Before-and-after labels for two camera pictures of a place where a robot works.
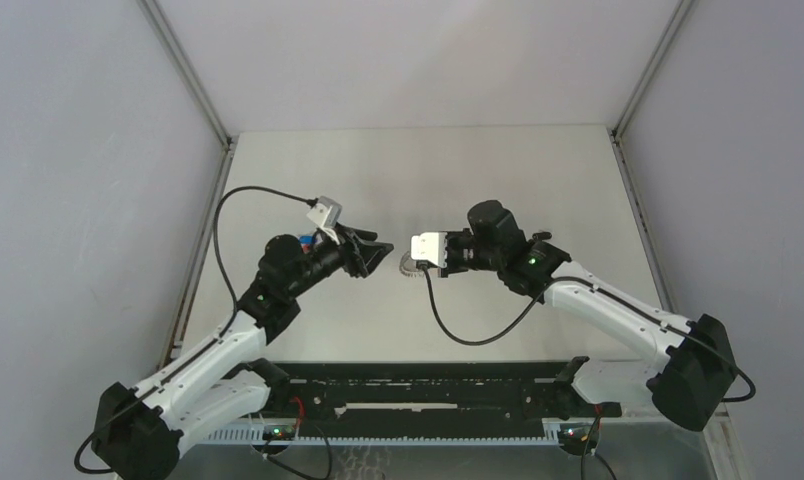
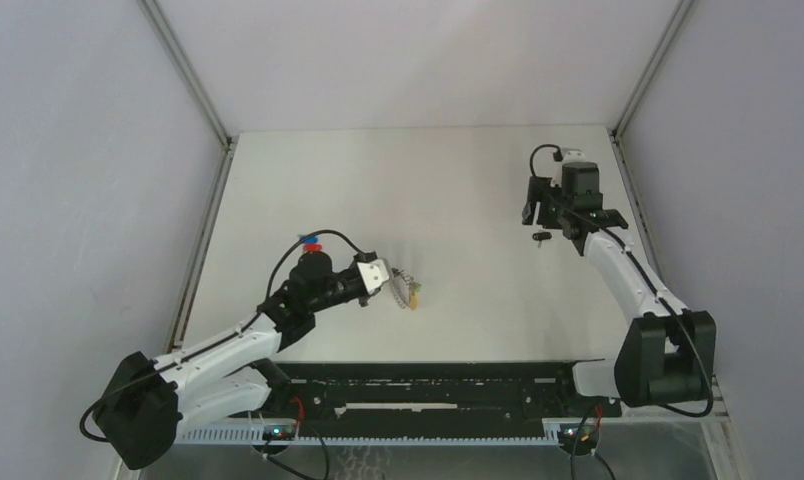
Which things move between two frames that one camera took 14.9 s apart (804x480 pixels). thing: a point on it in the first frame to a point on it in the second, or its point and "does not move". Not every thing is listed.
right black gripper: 450,240 to 541,191
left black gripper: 369,253 to 362,301
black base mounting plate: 426,399 does not move
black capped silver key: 539,236 does not move
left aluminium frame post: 186,71 does not move
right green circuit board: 576,435 does not move
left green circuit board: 278,432 does not move
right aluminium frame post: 615,130 does not move
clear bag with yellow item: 408,266 to 403,286
